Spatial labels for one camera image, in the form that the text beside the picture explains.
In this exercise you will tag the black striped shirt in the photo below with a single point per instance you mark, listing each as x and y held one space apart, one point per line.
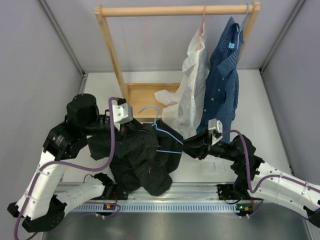
146 154

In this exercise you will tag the wooden clothes rack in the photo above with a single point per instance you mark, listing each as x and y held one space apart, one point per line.
140 94

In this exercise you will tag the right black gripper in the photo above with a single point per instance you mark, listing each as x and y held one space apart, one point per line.
199 144

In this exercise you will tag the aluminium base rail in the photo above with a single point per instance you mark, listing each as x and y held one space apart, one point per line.
178 192

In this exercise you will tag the pink wire hanger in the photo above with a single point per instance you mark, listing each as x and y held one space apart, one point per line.
200 54

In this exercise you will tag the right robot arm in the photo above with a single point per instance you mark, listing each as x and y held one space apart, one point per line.
256 178

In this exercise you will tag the white slotted cable duct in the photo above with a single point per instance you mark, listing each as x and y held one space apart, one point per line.
152 207

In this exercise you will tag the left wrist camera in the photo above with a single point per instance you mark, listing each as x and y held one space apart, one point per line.
122 112

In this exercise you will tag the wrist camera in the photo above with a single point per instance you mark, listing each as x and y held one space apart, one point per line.
215 128
122 112

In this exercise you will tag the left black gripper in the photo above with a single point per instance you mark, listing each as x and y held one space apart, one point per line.
122 131

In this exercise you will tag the blue checkered shirt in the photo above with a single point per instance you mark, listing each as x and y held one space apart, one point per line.
222 83

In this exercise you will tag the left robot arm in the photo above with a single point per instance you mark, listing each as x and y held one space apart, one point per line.
40 209

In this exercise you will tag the blue wire hanger right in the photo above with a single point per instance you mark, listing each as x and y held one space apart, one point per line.
242 22

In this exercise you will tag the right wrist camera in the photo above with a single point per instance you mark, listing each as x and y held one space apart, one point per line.
215 128

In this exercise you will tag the white shirt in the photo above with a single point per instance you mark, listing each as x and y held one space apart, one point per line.
184 107

